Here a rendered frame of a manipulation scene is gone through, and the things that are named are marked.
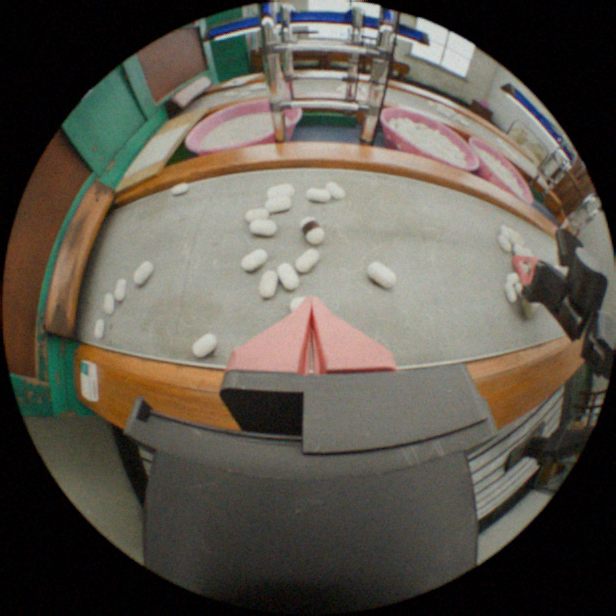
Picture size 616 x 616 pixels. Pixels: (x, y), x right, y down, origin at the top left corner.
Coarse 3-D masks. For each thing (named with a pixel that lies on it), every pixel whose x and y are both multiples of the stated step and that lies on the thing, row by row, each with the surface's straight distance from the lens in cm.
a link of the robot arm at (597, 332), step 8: (600, 312) 41; (600, 320) 39; (608, 320) 41; (600, 328) 38; (608, 328) 39; (592, 336) 37; (600, 336) 36; (608, 336) 38; (600, 344) 37; (608, 344) 37; (608, 352) 38; (608, 360) 39; (608, 368) 40; (608, 376) 41
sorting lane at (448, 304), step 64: (192, 192) 41; (256, 192) 35; (384, 192) 36; (448, 192) 44; (128, 256) 42; (192, 256) 32; (320, 256) 27; (384, 256) 29; (448, 256) 34; (512, 256) 49; (128, 320) 37; (192, 320) 28; (256, 320) 25; (384, 320) 26; (448, 320) 30; (512, 320) 41
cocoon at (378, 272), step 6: (372, 264) 26; (378, 264) 26; (372, 270) 25; (378, 270) 25; (384, 270) 25; (390, 270) 26; (372, 276) 26; (378, 276) 25; (384, 276) 25; (390, 276) 25; (378, 282) 26; (384, 282) 25; (390, 282) 25
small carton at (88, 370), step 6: (84, 366) 41; (90, 366) 39; (84, 372) 41; (90, 372) 40; (84, 378) 41; (90, 378) 40; (96, 378) 40; (84, 384) 41; (90, 384) 40; (96, 384) 41; (84, 390) 42; (90, 390) 40; (96, 390) 41; (84, 396) 42; (90, 396) 40; (96, 396) 41
